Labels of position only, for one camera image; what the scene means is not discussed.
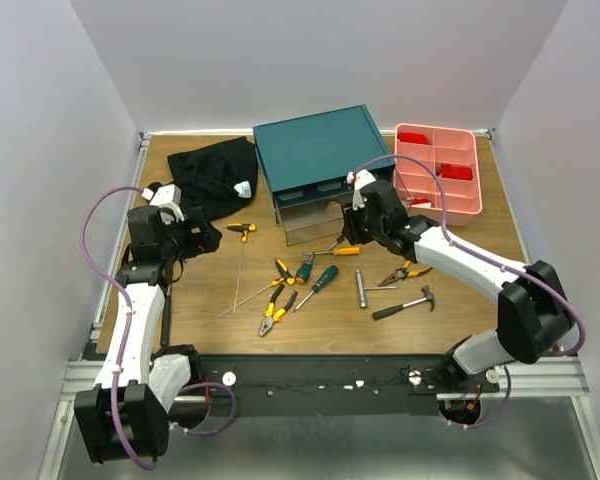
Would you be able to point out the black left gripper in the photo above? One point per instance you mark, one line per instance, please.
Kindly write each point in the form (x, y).
(204, 241)

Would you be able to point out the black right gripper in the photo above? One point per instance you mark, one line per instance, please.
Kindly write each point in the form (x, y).
(353, 226)

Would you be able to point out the silver T-handle wrench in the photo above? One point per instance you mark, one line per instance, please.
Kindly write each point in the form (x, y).
(362, 289)

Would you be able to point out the green screwdriver long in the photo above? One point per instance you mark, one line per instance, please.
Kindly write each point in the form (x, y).
(327, 276)

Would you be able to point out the clear drawer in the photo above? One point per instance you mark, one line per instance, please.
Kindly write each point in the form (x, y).
(312, 220)

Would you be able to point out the green screwdriver short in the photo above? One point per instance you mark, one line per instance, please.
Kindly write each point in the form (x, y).
(303, 273)

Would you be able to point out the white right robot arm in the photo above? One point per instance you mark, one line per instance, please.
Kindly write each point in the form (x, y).
(532, 312)

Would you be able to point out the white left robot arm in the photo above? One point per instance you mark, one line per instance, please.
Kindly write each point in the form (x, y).
(124, 415)

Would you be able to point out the red white item lower compartment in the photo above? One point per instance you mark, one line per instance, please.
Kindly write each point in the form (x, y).
(418, 203)

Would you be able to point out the yellow screwdriver large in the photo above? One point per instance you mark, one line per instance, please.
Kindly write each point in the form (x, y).
(339, 240)

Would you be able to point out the yellow screwdriver small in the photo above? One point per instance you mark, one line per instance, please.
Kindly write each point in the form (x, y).
(340, 251)

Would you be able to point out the yellow long nose pliers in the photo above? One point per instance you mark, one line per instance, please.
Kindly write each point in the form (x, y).
(407, 270)

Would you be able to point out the black cloth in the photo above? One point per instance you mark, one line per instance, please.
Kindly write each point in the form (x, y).
(221, 178)

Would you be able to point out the red block middle compartment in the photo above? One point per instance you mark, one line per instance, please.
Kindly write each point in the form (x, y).
(456, 172)

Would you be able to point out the red block compartment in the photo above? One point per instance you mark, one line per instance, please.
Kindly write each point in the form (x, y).
(413, 137)
(456, 172)

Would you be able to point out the red block top compartment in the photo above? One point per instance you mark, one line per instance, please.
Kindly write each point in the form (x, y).
(413, 137)

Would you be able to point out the pink compartment tray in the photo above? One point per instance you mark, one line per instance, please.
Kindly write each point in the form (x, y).
(438, 166)

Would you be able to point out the teal drawer cabinet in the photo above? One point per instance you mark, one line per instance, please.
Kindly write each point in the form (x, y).
(307, 158)

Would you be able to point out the yellow black combination pliers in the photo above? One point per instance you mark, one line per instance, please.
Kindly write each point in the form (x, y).
(273, 314)

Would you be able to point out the yellow black T-handle long driver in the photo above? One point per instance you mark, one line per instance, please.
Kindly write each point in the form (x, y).
(244, 229)

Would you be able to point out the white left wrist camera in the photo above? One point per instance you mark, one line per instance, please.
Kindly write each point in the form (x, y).
(166, 197)

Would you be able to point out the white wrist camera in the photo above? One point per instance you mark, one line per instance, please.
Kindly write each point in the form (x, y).
(358, 180)
(166, 197)

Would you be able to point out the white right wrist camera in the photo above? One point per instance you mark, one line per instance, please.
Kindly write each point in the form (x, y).
(358, 180)

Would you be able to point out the black handled claw hammer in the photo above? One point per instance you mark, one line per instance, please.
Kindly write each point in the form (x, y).
(427, 298)

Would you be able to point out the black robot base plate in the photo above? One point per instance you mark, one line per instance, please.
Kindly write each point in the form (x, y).
(314, 385)

